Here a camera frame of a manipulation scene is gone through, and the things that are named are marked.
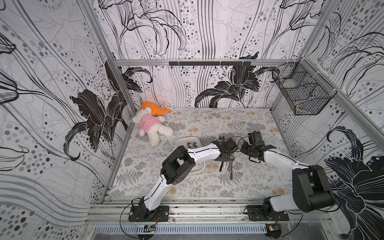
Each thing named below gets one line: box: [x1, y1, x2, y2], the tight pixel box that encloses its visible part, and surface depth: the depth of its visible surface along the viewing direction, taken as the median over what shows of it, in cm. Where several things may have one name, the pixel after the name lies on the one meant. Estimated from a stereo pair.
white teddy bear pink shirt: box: [132, 107, 174, 148], surface depth 103 cm
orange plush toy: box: [141, 101, 172, 116], surface depth 117 cm
